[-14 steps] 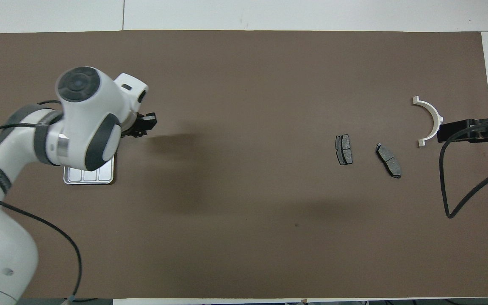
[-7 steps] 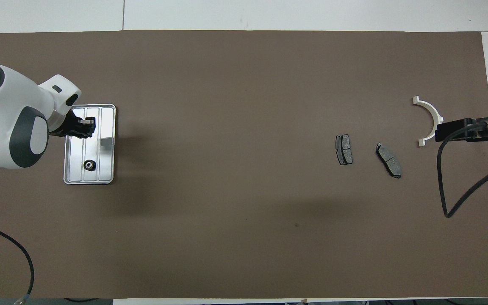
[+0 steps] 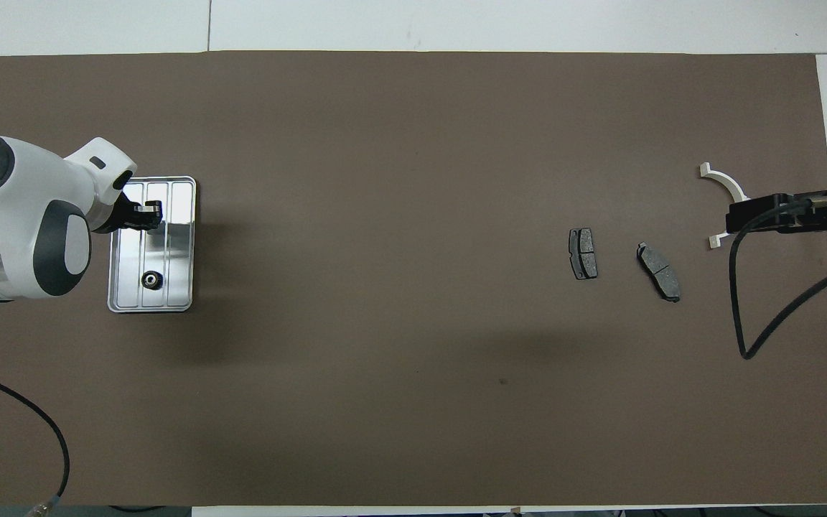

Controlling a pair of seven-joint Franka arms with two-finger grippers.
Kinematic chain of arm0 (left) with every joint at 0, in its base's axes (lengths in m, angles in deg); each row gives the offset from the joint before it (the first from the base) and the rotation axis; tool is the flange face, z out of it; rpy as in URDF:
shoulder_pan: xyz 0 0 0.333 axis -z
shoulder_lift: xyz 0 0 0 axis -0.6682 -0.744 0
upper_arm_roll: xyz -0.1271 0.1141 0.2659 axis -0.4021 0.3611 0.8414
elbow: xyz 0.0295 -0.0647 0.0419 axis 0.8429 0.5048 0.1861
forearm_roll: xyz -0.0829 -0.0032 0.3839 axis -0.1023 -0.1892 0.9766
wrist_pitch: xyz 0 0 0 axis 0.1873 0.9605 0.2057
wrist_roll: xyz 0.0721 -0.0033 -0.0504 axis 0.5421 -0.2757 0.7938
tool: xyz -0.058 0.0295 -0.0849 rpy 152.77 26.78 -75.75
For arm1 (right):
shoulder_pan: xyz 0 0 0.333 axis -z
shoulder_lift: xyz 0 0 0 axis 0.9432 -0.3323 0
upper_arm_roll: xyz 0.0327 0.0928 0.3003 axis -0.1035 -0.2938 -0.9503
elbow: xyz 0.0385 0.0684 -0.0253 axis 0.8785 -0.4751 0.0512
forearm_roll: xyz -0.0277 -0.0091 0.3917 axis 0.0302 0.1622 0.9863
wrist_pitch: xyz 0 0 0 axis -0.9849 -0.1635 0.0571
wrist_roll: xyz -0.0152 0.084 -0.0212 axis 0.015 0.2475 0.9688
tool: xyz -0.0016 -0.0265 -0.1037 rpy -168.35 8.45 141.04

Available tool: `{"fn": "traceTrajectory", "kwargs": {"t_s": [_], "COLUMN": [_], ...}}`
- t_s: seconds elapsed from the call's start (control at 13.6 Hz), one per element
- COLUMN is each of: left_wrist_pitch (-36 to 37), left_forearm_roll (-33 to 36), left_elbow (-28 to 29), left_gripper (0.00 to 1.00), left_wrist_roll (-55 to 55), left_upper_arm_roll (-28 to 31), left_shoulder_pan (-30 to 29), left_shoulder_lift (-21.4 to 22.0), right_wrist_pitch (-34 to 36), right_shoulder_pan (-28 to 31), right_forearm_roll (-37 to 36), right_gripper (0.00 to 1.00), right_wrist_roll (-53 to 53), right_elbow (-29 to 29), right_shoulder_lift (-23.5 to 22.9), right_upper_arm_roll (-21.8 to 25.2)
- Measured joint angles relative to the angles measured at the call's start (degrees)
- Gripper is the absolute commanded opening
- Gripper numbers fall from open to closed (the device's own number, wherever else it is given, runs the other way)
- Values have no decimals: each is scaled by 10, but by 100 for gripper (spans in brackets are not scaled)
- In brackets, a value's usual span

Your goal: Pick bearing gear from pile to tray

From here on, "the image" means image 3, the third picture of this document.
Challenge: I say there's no silver metal tray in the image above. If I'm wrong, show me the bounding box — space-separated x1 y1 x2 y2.
107 175 198 314

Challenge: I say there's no dark rectangular brake pad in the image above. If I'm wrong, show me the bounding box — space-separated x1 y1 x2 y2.
569 228 599 281

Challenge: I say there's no dark curved brake pad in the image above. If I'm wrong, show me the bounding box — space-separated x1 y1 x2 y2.
636 243 682 303

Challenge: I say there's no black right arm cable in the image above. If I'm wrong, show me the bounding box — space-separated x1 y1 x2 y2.
727 191 827 360

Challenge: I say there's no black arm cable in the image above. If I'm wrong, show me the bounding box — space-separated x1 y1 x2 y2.
0 365 72 515
727 191 827 360

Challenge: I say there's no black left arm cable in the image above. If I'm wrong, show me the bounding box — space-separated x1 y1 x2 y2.
0 365 72 515

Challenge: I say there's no white curved plastic bracket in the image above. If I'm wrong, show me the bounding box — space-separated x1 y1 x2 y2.
699 163 752 250

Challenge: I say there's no brown table mat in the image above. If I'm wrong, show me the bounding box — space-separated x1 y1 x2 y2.
0 50 827 508

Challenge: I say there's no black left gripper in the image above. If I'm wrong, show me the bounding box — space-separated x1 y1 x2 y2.
101 188 164 235

